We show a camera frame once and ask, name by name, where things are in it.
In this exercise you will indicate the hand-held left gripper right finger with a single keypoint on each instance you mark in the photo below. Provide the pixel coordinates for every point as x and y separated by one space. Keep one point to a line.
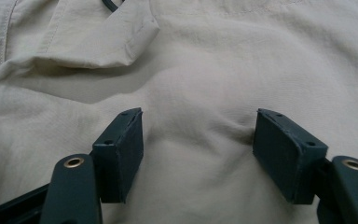
287 155

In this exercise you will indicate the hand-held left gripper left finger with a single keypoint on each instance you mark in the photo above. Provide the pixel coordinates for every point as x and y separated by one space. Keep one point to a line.
118 155

